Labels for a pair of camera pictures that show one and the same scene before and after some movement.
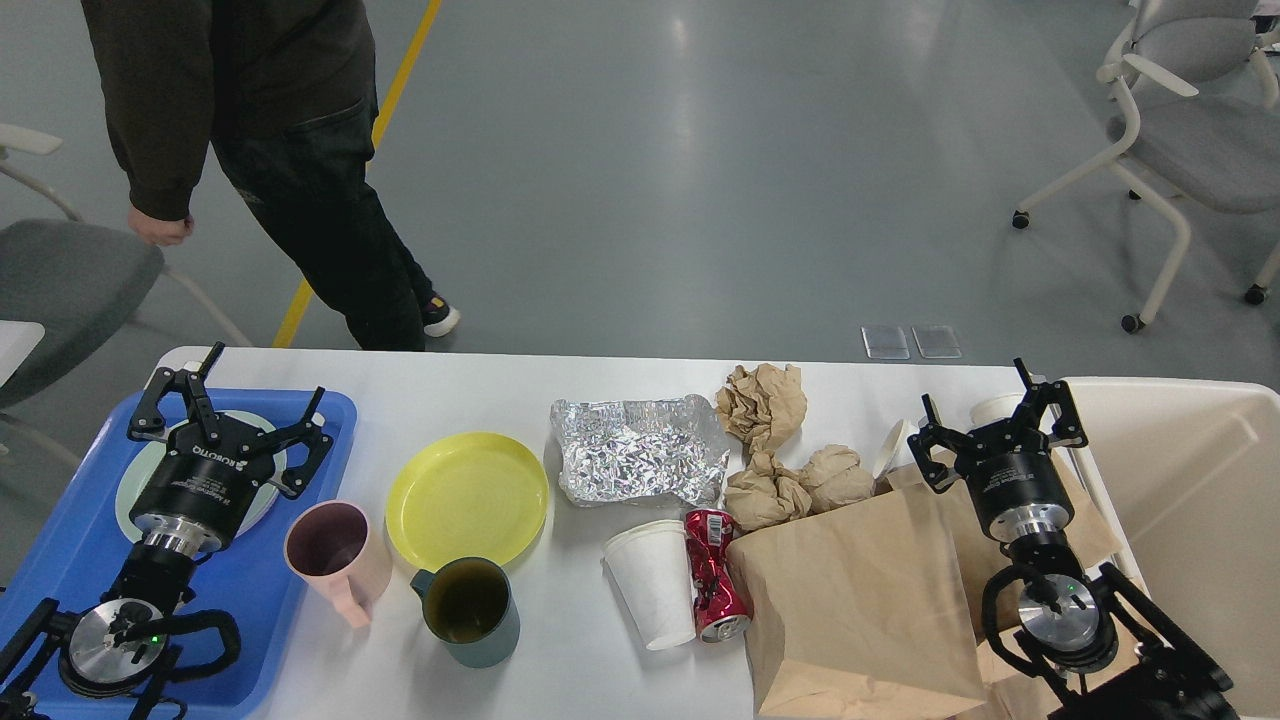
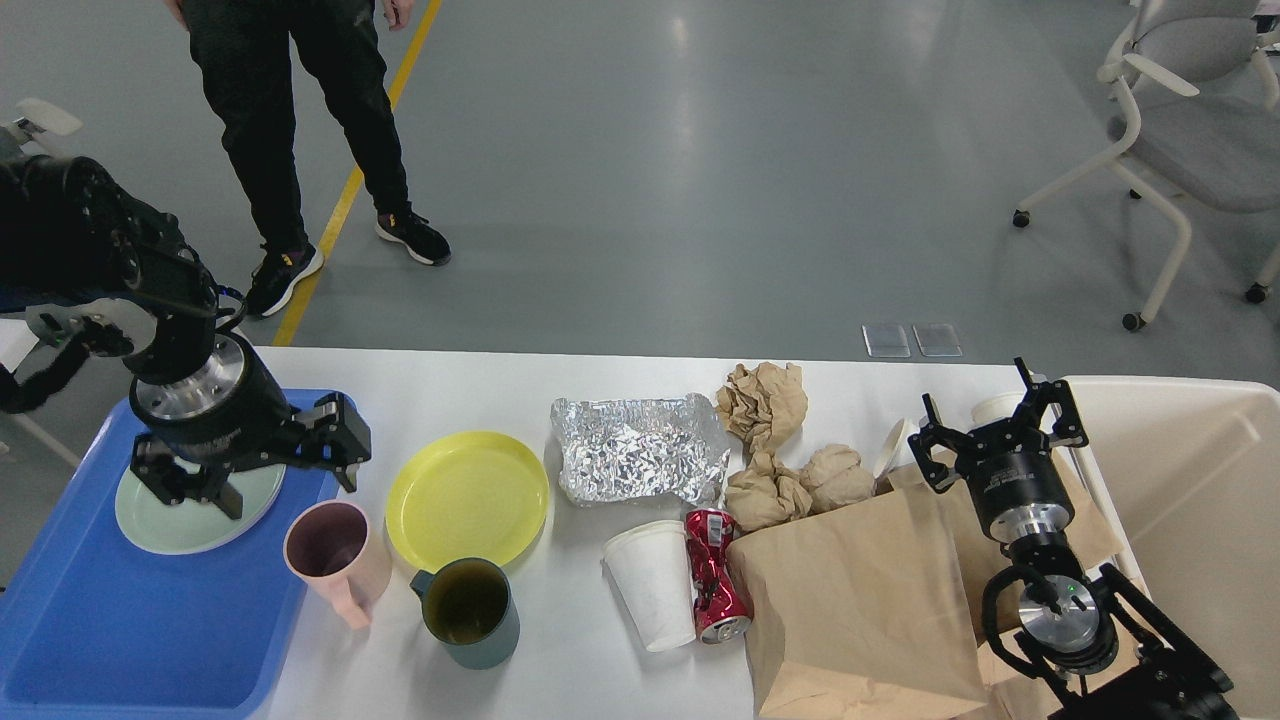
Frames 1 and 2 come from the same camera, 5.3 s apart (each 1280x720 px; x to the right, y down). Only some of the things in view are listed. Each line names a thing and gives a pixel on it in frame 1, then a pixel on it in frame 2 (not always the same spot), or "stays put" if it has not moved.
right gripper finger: (1070, 431) stays put
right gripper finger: (944, 442) stays put
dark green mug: (468, 606) stays put
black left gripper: (204, 495) to (232, 414)
